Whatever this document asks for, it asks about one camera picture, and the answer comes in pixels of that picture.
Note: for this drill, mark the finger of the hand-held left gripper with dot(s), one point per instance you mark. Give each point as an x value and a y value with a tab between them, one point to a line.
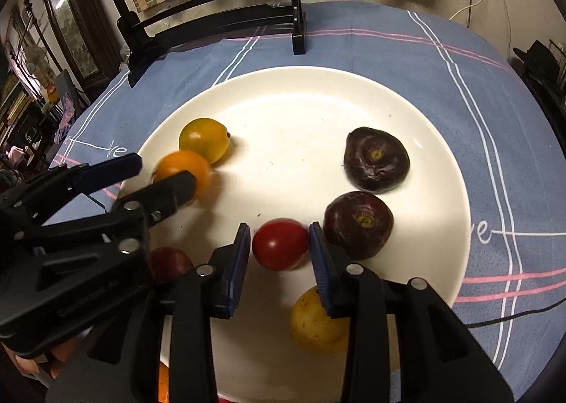
115	169
172	191

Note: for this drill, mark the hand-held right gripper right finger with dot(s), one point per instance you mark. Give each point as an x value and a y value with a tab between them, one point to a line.
319	266

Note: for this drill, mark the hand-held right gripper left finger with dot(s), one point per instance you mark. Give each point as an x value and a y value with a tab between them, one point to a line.
236	270

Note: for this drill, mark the small orange tomato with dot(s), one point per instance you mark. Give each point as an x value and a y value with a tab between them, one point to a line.
185	162

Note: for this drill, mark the smooth dark maroon fruit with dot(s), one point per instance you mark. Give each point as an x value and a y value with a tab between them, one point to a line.
360	226

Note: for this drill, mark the yellow orange tomato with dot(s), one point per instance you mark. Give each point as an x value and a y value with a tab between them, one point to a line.
203	140

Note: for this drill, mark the yellowish beige round fruit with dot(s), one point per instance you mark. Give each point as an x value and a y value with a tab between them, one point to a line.
314	328

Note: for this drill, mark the wrinkled dark purple fruit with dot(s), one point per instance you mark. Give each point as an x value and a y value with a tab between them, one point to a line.
376	164

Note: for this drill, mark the white oval plate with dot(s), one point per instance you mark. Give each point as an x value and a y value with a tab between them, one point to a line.
287	142

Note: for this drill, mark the orange mandarin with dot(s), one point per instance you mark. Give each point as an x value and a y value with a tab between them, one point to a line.
164	385

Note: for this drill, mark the purple cloth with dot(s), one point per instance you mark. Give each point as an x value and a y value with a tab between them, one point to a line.
66	115

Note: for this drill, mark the electric fan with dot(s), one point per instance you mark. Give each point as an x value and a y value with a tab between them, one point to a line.
34	60

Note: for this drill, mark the dark framed painting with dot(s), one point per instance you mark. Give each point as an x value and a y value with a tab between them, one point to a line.
66	23

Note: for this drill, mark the blue striped tablecloth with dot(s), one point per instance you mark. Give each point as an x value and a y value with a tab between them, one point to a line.
442	76

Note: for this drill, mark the black hat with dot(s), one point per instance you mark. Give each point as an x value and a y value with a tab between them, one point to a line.
539	60

